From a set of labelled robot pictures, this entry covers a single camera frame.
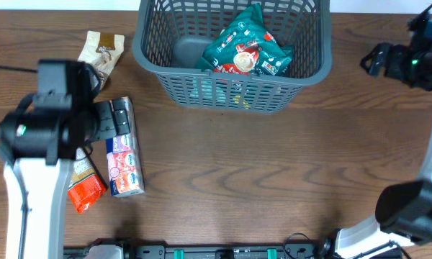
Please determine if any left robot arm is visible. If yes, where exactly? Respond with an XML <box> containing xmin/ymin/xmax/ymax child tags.
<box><xmin>0</xmin><ymin>60</ymin><xmax>131</xmax><ymax>258</ymax></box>

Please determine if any Kleenex tissue multipack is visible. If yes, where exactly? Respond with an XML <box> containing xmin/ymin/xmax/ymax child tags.
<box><xmin>105</xmin><ymin>96</ymin><xmax>145</xmax><ymax>198</ymax></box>

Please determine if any small teal snack packet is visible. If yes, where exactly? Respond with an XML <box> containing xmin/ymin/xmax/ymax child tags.
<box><xmin>189</xmin><ymin>80</ymin><xmax>226</xmax><ymax>106</ymax></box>

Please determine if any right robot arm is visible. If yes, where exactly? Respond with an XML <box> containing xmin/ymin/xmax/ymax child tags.
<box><xmin>314</xmin><ymin>9</ymin><xmax>432</xmax><ymax>258</ymax></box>

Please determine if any beige brown snack pouch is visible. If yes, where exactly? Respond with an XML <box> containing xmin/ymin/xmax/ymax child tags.
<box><xmin>78</xmin><ymin>31</ymin><xmax>125</xmax><ymax>89</ymax></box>

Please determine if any black mounting rail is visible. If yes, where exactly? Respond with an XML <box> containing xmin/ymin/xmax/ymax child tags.
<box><xmin>63</xmin><ymin>239</ymin><xmax>320</xmax><ymax>259</ymax></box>

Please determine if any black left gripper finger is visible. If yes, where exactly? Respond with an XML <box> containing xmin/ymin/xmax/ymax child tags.
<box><xmin>112</xmin><ymin>99</ymin><xmax>130</xmax><ymax>136</ymax></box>
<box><xmin>93</xmin><ymin>101</ymin><xmax>117</xmax><ymax>141</ymax></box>

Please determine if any grey plastic basket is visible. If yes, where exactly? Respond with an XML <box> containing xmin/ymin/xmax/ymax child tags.
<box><xmin>132</xmin><ymin>0</ymin><xmax>332</xmax><ymax>113</ymax></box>

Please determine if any green Nescafe 3-in-1 bag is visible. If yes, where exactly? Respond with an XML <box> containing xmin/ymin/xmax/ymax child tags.
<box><xmin>195</xmin><ymin>4</ymin><xmax>294</xmax><ymax>76</ymax></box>

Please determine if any orange spaghetti packet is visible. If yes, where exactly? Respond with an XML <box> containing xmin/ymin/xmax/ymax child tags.
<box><xmin>68</xmin><ymin>148</ymin><xmax>107</xmax><ymax>214</ymax></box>

